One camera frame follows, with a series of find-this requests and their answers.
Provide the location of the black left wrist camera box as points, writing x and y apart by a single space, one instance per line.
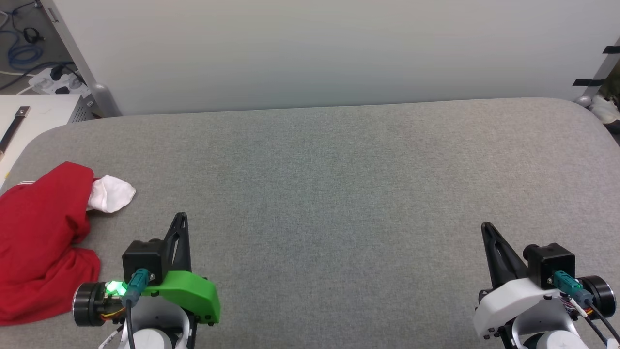
143 257

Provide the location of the black flat strip tool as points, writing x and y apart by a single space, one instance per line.
13 127

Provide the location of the white sneaker with black stripes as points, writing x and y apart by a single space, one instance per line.
605 109

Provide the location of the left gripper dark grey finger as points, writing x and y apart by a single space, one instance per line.
180 242

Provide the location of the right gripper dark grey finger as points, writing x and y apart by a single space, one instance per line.
501 261

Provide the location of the olive trouser leg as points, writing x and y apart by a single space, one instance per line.
614 82

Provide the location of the black tape piece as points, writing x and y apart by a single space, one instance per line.
588 82
612 49

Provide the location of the white backdrop panel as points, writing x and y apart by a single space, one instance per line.
315 48

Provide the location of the white cabinet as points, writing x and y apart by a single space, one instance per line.
43 114

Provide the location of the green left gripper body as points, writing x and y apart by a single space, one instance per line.
193 293

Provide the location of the red and white basketball jersey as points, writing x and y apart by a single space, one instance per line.
38 232

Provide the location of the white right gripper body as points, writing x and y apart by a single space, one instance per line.
513 303

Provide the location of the grey panel stand post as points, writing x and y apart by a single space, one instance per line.
598 80
80 63

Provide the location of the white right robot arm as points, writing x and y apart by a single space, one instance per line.
547 334

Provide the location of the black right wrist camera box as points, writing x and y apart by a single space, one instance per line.
550 264

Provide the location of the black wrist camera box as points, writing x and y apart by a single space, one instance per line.
550 264
143 257

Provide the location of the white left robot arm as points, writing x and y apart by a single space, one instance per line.
155 337

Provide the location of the white power strip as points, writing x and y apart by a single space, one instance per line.
55 82

